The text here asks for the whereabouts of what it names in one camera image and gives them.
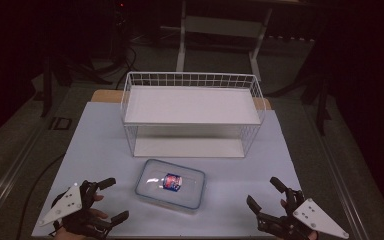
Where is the black floor socket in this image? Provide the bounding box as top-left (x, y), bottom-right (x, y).
top-left (48, 116), bottom-right (74, 131)

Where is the person's left hand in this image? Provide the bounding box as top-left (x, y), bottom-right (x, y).
top-left (53, 194), bottom-right (110, 240)

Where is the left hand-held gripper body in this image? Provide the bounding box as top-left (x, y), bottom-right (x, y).
top-left (37, 179), bottom-right (114, 240)

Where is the black floor cable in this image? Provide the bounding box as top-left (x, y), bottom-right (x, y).
top-left (14, 152), bottom-right (66, 240)

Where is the clear plastic container blue-rimmed lid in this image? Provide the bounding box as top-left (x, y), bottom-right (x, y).
top-left (134, 158), bottom-right (207, 211)

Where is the white metal stand frame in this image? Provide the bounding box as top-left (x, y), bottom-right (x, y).
top-left (175, 0), bottom-right (275, 82)

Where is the small can red blue label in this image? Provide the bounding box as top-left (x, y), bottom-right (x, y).
top-left (161, 172), bottom-right (184, 193)

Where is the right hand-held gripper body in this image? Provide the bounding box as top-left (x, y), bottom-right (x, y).
top-left (255, 187), bottom-right (350, 240)

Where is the pale blue table mat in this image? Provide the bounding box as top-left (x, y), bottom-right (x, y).
top-left (31, 101), bottom-right (303, 238)

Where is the bundle of black cables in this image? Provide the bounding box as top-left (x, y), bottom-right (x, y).
top-left (79, 43), bottom-right (138, 91)

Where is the black stand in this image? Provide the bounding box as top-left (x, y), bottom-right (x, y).
top-left (299, 66), bottom-right (333, 136)
top-left (40, 55), bottom-right (68, 118)

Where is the metal floor rail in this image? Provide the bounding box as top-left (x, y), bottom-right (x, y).
top-left (302, 102), bottom-right (372, 240)
top-left (0, 123), bottom-right (49, 231)

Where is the white wire two-tier rack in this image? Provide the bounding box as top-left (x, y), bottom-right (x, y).
top-left (120, 71), bottom-right (267, 159)

